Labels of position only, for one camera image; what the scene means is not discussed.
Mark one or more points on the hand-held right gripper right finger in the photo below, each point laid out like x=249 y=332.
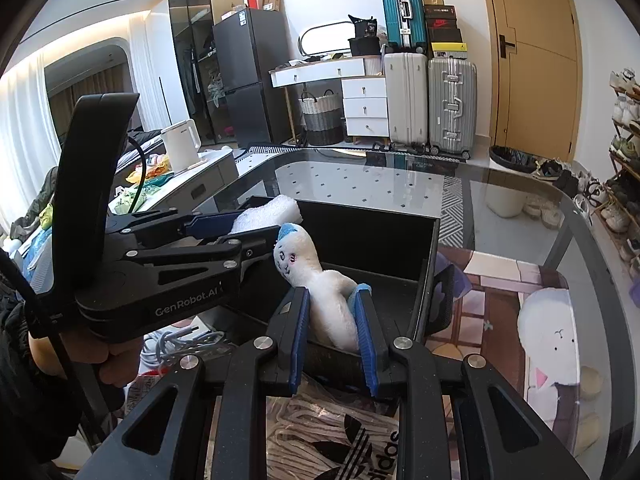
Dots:
x=367 y=342

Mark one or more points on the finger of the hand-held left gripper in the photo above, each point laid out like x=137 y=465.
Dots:
x=250 y=246
x=215 y=223

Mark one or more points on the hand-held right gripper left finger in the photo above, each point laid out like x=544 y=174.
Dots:
x=299 y=332

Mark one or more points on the white fluffy cloth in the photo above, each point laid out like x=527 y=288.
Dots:
x=270 y=212

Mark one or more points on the white plush toy blue fin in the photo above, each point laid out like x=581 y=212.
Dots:
x=320 y=285

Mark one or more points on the black storage box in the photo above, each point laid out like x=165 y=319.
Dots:
x=380 y=245

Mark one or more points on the person's left forearm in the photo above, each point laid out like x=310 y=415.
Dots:
x=30 y=410

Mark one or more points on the person's left hand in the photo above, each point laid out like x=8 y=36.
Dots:
x=117 y=365

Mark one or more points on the grey side cabinet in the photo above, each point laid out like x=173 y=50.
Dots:
x=200 y=180

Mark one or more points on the colourful snack packets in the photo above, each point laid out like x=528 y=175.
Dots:
x=147 y=172

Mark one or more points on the white curtain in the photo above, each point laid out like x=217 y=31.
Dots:
x=25 y=150

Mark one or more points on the white electric kettle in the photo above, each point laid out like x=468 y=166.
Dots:
x=181 y=145

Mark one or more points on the printed cartoon table mat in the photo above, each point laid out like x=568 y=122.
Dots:
x=500 y=310

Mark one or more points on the woven laundry basket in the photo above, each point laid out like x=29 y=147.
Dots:
x=322 y=117

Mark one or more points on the black fridge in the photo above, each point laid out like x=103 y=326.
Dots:
x=255 y=75

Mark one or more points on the dark glass wardrobe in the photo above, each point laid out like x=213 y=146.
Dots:
x=200 y=50

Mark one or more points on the white dressing table with drawers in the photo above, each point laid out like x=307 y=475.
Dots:
x=365 y=105

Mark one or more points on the white trash bin black liner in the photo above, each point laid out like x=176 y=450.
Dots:
x=510 y=185

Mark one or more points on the white suitcase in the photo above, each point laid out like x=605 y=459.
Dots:
x=406 y=100

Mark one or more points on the oval mirror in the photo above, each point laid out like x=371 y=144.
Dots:
x=325 y=37

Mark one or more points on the white ribbed container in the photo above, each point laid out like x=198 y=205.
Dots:
x=373 y=65

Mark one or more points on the black bag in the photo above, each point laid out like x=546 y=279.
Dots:
x=364 y=35

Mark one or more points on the silver suitcase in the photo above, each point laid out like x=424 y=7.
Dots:
x=452 y=105

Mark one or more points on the pile of loose shoes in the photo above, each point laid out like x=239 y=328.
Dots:
x=565 y=180

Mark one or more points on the teal suitcase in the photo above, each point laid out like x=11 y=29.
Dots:
x=402 y=15

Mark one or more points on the black yellow shoe box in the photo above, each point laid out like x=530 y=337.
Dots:
x=449 y=49

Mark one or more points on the black shoe box red logo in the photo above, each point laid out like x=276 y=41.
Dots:
x=441 y=23

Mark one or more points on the tan shoe box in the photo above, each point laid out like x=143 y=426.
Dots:
x=434 y=0

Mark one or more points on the wooden shoe rack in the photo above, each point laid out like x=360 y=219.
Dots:
x=617 y=150

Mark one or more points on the wooden door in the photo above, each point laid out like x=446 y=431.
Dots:
x=540 y=50

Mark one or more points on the rows of racked sneakers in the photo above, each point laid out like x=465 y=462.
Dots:
x=627 y=110

